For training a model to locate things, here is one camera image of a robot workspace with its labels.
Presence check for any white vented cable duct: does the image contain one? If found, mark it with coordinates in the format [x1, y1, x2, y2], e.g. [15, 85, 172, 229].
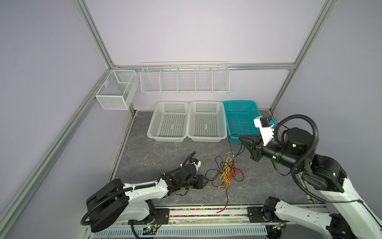
[93, 225, 268, 239]

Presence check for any red yellow cable bundle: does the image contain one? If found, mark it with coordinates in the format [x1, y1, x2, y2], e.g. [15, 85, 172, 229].
[205, 152, 245, 192]

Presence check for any left white plastic basket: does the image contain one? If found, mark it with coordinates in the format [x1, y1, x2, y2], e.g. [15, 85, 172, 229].
[147, 101, 190, 143]

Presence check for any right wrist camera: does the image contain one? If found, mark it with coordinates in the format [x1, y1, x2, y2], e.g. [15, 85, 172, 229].
[254, 116, 277, 146]

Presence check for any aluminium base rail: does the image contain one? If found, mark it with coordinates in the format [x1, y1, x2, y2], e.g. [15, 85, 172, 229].
[80, 204, 332, 231]

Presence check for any teal plastic basket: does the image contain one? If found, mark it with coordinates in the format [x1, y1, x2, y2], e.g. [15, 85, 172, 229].
[223, 101, 261, 142]

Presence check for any white mesh wall box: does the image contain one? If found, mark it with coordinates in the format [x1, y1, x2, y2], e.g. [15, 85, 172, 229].
[95, 70, 139, 110]

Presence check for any middle white plastic basket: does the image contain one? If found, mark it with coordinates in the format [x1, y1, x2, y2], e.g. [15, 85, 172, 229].
[187, 101, 228, 142]

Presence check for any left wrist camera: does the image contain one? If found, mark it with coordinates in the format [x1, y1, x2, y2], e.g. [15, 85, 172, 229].
[191, 158, 202, 172]

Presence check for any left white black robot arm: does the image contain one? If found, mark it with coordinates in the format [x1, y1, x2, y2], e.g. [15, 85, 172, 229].
[80, 152, 209, 233]

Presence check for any aluminium frame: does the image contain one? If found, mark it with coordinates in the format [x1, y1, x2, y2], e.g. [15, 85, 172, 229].
[1, 1, 338, 239]

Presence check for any white wire wall shelf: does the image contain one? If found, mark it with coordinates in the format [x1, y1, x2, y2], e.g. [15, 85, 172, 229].
[140, 61, 230, 94]

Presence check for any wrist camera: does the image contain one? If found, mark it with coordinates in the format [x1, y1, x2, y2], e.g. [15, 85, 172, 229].
[254, 116, 277, 146]
[191, 158, 202, 172]

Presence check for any white plastic basket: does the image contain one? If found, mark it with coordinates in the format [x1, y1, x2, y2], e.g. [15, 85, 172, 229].
[187, 101, 228, 142]
[147, 101, 190, 143]

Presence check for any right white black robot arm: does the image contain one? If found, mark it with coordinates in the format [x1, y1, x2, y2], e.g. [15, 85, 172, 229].
[239, 114, 382, 239]

